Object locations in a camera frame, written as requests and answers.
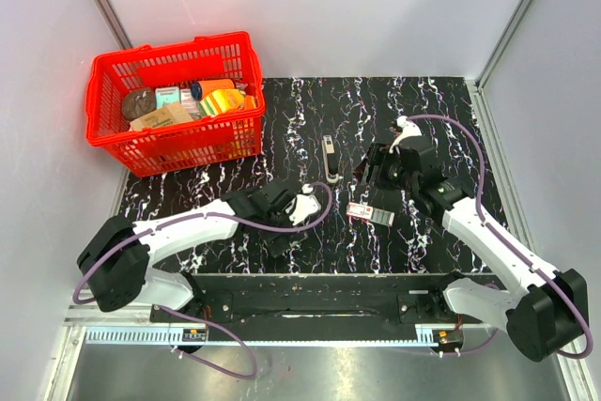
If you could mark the orange cylindrical bottle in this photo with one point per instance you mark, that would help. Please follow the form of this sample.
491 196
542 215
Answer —
200 89

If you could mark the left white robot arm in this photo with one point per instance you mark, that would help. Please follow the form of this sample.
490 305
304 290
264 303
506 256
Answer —
123 254

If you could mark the red plastic shopping basket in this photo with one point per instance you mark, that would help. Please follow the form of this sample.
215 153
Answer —
151 152

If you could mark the brown cardboard box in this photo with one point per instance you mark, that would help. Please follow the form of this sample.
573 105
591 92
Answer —
170 114

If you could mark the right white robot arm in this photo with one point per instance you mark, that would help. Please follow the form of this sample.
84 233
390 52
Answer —
540 308

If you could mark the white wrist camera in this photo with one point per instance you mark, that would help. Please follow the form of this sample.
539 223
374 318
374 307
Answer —
302 206
405 129

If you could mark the yellow green juice carton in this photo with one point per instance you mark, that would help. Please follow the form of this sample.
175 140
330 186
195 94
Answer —
222 101

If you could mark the brown round bread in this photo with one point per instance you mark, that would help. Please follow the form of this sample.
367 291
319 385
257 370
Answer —
138 103

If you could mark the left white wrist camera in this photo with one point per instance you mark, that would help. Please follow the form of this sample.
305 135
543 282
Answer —
302 206

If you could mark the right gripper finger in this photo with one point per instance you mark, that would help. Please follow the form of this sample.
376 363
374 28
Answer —
375 153
363 173

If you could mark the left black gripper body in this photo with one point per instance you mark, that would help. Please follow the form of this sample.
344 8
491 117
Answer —
271 235

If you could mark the pink white small packet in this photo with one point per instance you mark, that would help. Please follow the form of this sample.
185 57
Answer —
189 103

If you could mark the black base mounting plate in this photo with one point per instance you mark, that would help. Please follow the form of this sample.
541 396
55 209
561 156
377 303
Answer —
316 308

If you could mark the teal white small box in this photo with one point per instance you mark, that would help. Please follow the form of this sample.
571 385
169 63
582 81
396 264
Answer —
166 96

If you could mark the white red staple box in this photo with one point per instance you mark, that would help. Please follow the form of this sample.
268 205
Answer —
370 214

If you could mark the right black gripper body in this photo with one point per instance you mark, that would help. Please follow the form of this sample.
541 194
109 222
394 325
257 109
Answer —
390 172

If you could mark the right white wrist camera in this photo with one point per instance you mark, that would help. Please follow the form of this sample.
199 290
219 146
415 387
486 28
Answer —
405 129

